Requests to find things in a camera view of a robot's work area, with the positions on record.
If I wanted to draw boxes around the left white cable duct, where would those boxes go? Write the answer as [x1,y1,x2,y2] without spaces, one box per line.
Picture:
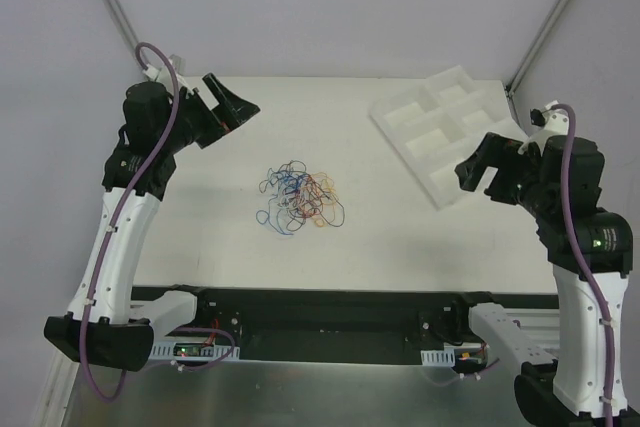
[148,341,240,362]

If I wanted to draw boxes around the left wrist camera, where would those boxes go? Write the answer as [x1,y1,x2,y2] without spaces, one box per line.
[143,54,194,96]

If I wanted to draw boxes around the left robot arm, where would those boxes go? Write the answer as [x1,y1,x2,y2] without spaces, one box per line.
[44,74,260,372]

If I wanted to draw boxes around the black wire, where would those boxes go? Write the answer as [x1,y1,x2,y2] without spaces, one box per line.
[267,159,314,208]

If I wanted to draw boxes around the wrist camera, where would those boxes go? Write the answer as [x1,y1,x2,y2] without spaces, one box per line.
[143,54,194,96]
[518,100,569,155]

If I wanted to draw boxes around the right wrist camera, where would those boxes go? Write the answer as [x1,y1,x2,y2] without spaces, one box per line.
[518,100,569,155]

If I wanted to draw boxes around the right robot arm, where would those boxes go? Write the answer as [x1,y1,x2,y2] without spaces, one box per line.
[450,133,639,426]

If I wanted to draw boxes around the dark blue wire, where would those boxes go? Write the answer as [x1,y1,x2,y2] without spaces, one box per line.
[255,206,296,238]

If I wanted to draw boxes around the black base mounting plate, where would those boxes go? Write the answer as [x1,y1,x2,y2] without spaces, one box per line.
[129,285,506,363]

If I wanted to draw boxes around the right white cable duct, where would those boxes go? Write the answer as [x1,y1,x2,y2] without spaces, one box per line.
[420,349,456,368]

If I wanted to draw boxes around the white cable duct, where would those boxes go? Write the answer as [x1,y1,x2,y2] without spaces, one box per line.
[420,349,456,368]
[148,341,240,362]

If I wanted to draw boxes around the orange wire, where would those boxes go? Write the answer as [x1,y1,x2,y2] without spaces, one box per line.
[299,172,341,228]

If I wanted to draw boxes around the red wire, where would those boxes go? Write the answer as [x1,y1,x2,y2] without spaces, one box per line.
[292,174,326,216]

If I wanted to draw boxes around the white foam compartment tray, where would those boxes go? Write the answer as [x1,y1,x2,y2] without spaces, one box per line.
[370,66,526,210]

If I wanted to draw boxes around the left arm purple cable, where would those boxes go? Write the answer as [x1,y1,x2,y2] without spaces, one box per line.
[79,41,182,403]

